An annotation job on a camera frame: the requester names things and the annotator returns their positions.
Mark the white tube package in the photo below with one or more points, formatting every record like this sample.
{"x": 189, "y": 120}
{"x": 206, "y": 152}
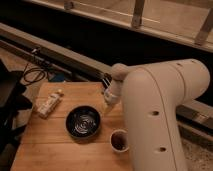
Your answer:
{"x": 48, "y": 106}

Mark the blue object on floor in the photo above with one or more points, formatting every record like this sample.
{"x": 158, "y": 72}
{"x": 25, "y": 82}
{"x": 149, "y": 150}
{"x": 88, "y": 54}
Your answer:
{"x": 58, "y": 78}

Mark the black ceramic bowl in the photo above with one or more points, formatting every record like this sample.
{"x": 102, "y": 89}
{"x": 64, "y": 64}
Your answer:
{"x": 83, "y": 122}

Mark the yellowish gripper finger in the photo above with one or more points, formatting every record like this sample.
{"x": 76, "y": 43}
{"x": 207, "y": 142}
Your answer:
{"x": 108, "y": 109}

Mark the black white striped object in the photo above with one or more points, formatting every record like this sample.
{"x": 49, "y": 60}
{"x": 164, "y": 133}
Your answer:
{"x": 106, "y": 82}

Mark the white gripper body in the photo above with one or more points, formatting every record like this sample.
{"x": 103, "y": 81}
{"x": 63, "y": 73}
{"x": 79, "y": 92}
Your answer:
{"x": 112, "y": 94}

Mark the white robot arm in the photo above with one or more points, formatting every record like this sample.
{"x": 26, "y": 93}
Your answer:
{"x": 149, "y": 95}

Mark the grey metal rail beam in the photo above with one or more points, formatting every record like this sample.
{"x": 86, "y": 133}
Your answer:
{"x": 37, "y": 50}

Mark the black chair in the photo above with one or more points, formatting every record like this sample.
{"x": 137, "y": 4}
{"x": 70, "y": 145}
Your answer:
{"x": 12, "y": 101}

